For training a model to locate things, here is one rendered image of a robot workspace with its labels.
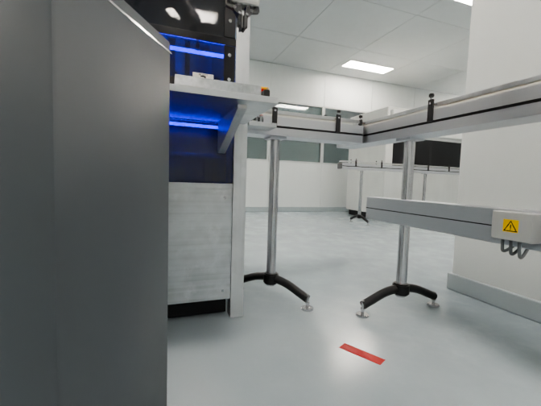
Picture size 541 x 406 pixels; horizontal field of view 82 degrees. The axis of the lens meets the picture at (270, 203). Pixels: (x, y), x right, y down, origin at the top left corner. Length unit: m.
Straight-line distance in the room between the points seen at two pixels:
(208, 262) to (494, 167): 1.55
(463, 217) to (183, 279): 1.14
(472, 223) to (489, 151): 0.77
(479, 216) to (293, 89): 5.72
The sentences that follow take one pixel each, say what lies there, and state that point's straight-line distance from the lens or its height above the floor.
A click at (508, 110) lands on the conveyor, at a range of 1.30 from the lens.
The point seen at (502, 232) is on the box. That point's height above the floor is 0.48.
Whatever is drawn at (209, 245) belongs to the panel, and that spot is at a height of 0.33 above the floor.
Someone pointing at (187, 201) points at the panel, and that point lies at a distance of 1.33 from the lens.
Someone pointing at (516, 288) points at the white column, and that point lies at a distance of 2.01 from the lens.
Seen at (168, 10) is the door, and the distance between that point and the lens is 1.49.
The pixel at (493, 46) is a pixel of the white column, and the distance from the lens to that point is 2.20.
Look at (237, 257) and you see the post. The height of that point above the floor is 0.28.
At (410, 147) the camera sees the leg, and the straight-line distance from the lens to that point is 1.62.
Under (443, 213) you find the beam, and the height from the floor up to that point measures 0.51.
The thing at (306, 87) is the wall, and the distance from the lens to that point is 6.88.
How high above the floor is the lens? 0.62
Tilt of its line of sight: 4 degrees down
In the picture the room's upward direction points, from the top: 2 degrees clockwise
